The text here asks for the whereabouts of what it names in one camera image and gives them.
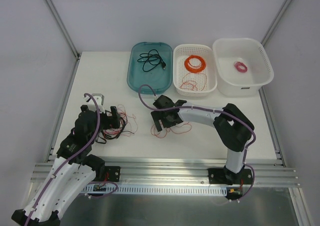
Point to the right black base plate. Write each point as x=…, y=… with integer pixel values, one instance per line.
x=227, y=177

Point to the white perforated basket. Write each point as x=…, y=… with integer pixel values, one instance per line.
x=194, y=70

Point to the aluminium frame post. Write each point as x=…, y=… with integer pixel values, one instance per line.
x=276, y=21
x=57, y=18

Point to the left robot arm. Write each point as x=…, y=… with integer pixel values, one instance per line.
x=73, y=169

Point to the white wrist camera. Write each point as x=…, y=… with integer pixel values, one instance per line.
x=155, y=97
x=99, y=99

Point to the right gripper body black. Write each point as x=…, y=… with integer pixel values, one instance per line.
x=160, y=117

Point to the aluminium mounting rail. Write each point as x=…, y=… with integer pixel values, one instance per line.
x=268, y=173

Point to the white slotted cable duct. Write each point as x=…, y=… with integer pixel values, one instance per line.
x=156, y=190

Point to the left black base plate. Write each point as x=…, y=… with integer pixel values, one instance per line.
x=110, y=173

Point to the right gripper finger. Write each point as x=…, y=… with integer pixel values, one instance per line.
x=157, y=119
x=170, y=121

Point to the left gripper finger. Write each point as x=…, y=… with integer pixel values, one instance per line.
x=115, y=117
x=114, y=128

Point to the left aluminium frame post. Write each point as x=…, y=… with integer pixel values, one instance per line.
x=57, y=18

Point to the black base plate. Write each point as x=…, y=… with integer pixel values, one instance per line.
x=227, y=177
x=110, y=173

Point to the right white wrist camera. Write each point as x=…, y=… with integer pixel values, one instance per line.
x=155, y=97

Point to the white deep plastic tub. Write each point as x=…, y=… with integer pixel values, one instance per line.
x=242, y=66

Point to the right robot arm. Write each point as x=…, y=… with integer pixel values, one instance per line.
x=233, y=127

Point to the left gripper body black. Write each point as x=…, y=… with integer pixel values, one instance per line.
x=110, y=117

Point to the teal plastic tray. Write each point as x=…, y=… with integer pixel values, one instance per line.
x=150, y=65

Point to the right aluminium frame post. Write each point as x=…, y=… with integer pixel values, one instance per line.
x=276, y=21

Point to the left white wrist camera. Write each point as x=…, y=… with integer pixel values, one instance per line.
x=99, y=99

